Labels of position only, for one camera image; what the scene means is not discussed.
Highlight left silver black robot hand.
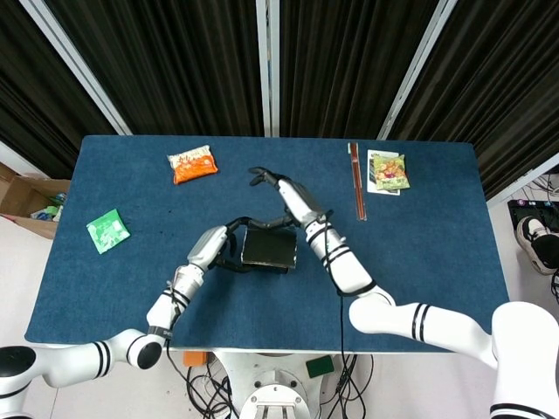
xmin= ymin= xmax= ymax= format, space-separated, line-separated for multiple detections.
xmin=186 ymin=216 xmax=264 ymax=274

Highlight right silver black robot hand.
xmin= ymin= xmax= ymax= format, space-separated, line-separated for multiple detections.
xmin=247 ymin=166 xmax=327 ymax=230

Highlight black paper box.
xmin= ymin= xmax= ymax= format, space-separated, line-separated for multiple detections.
xmin=239 ymin=225 xmax=299 ymax=276

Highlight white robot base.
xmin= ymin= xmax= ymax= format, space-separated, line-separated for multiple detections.
xmin=217 ymin=351 xmax=338 ymax=419

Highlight brown cardboard box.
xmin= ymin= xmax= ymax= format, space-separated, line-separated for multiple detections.
xmin=0 ymin=161 xmax=71 ymax=240

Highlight red-brown chopsticks in clear sleeve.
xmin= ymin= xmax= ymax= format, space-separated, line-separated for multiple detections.
xmin=347 ymin=141 xmax=369 ymax=223

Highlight orange snack packet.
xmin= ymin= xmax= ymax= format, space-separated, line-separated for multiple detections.
xmin=167 ymin=145 xmax=219 ymax=186

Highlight white printed packet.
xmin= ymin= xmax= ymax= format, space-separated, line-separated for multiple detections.
xmin=366 ymin=149 xmax=402 ymax=196

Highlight green vegetable snack bag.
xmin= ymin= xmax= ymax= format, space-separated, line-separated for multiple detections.
xmin=370 ymin=154 xmax=411 ymax=191

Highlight green foil packet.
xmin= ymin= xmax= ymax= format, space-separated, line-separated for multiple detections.
xmin=86 ymin=208 xmax=132 ymax=256

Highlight blue felt table mat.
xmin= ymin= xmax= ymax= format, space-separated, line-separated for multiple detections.
xmin=24 ymin=134 xmax=521 ymax=355

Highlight black pleated curtain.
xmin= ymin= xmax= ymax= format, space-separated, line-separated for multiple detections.
xmin=279 ymin=0 xmax=438 ymax=141
xmin=0 ymin=0 xmax=118 ymax=181
xmin=43 ymin=0 xmax=266 ymax=138
xmin=387 ymin=0 xmax=559 ymax=202

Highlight green block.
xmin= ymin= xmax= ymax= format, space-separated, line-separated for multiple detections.
xmin=305 ymin=354 xmax=335 ymax=379

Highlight black electronic device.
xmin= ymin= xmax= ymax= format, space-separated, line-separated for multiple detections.
xmin=507 ymin=198 xmax=555 ymax=242

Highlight black and white shoe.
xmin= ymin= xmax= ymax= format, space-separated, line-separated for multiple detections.
xmin=516 ymin=216 xmax=559 ymax=276

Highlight white frame post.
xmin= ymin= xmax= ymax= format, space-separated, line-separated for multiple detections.
xmin=486 ymin=152 xmax=559 ymax=209
xmin=376 ymin=0 xmax=459 ymax=141
xmin=18 ymin=0 xmax=133 ymax=137
xmin=255 ymin=0 xmax=281 ymax=139

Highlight black cable bundle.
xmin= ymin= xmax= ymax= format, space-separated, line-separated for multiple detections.
xmin=164 ymin=344 xmax=377 ymax=419

